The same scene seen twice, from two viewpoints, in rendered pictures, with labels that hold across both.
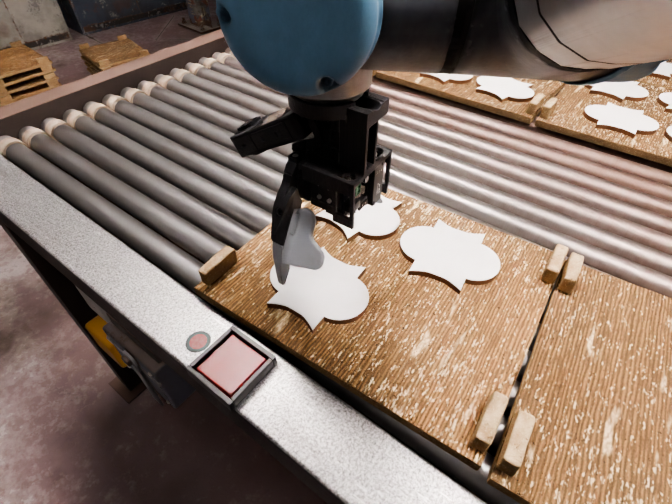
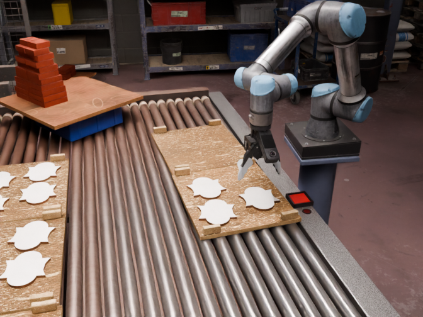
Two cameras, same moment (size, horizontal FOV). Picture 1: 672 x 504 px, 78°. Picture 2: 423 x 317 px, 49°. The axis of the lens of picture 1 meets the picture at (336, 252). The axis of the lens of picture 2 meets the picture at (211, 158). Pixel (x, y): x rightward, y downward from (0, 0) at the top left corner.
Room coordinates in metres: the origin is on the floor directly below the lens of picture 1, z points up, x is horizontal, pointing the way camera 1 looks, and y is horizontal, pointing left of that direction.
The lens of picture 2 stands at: (1.53, 0.75, 1.82)
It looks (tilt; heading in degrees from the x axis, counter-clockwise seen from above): 28 degrees down; 219
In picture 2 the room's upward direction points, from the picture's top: straight up
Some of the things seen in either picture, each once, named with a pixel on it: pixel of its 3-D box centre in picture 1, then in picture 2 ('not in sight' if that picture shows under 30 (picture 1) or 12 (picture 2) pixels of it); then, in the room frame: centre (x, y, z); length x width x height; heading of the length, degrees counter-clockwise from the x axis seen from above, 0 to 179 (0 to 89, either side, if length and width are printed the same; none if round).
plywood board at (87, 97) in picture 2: not in sight; (70, 99); (0.31, -1.12, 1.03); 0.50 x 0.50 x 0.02; 88
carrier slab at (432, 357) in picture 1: (385, 274); (231, 196); (0.40, -0.07, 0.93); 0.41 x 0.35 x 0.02; 56
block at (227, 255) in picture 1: (218, 265); (289, 214); (0.40, 0.17, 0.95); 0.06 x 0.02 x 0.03; 146
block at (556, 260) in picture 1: (554, 263); (182, 171); (0.40, -0.31, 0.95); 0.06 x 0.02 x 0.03; 146
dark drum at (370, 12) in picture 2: not in sight; (358, 50); (-3.73, -1.28, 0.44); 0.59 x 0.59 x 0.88
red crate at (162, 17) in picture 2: not in sight; (177, 11); (-2.86, -3.34, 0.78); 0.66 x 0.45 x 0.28; 137
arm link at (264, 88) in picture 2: not in sight; (262, 94); (0.35, 0.01, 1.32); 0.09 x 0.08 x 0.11; 175
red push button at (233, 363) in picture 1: (232, 366); (299, 199); (0.25, 0.13, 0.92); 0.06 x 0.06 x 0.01; 53
